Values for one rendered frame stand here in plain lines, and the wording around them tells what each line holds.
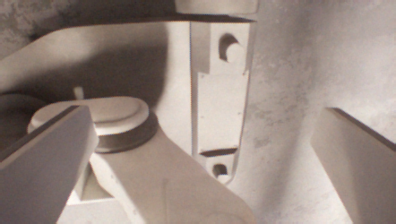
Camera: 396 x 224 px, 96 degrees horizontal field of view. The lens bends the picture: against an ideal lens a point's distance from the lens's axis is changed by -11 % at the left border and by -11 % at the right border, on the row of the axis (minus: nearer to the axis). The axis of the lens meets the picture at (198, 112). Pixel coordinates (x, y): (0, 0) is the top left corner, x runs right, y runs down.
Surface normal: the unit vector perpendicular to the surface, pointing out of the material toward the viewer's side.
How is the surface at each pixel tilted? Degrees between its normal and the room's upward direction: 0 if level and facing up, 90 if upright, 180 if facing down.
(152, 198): 90
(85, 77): 0
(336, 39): 0
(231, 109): 0
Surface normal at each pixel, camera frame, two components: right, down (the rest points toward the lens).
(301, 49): 0.18, 0.50
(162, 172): 0.00, -0.86
